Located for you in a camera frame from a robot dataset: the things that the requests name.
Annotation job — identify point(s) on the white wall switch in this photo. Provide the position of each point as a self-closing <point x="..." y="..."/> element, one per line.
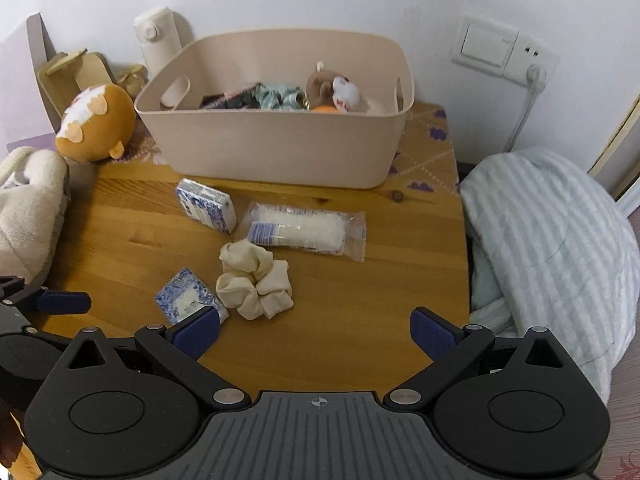
<point x="485" y="42"/>

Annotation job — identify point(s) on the cream scrunchie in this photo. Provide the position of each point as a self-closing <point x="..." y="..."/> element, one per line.
<point x="255" y="280"/>

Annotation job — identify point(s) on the person's left hand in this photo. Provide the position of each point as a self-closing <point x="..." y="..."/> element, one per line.
<point x="10" y="450"/>

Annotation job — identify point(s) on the white power plug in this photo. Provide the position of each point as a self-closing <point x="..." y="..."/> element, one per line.
<point x="536" y="76"/>

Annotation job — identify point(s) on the striped pale blue blanket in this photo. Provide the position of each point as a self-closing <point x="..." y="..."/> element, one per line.
<point x="540" y="240"/>

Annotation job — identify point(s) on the small orange bottle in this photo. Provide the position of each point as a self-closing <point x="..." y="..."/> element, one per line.
<point x="322" y="108"/>

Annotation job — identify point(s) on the purple book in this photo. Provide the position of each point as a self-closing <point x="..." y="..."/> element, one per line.
<point x="30" y="141"/>

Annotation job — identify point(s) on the clear packet of cotton pads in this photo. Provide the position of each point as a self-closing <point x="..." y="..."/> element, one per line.
<point x="300" y="230"/>

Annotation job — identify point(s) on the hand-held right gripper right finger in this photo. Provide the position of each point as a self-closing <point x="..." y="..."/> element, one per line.
<point x="430" y="332"/>

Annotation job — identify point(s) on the blue white tissue pack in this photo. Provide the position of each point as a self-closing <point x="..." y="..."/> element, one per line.
<point x="205" y="205"/>
<point x="180" y="295"/>

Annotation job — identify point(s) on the white plush with red bow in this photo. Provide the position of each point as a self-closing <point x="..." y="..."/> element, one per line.
<point x="345" y="92"/>

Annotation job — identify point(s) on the beige plastic storage container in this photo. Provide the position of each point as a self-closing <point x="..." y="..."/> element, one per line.
<point x="275" y="150"/>

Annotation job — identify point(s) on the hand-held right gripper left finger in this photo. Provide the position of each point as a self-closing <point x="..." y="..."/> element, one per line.
<point x="197" y="330"/>

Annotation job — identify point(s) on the white insulated bottle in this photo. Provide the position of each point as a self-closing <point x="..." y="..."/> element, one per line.
<point x="160" y="40"/>

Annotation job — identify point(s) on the white wall socket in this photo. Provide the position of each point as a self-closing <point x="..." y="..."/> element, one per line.
<point x="537" y="50"/>

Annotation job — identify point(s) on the orange round plush toy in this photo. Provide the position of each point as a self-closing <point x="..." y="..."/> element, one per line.
<point x="100" y="125"/>

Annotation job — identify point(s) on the pale purple board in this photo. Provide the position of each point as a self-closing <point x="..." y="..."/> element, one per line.
<point x="20" y="85"/>

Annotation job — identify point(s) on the brown plush mouse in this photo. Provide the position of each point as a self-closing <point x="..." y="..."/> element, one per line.
<point x="320" y="87"/>

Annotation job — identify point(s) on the plywood stand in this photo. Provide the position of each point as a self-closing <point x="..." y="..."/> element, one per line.
<point x="90" y="72"/>

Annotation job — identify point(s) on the teal scrunchie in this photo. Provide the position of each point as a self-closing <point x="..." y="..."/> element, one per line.
<point x="277" y="96"/>

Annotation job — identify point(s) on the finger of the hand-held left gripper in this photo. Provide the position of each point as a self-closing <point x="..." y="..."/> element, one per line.
<point x="65" y="302"/>

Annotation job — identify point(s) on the dark printed packet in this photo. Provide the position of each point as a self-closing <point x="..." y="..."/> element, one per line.
<point x="240" y="96"/>

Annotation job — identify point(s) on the white door frame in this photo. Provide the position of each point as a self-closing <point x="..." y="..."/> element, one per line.
<point x="620" y="150"/>

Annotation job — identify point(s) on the cream sheep plush toy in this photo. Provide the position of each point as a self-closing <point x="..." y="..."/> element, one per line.
<point x="30" y="210"/>

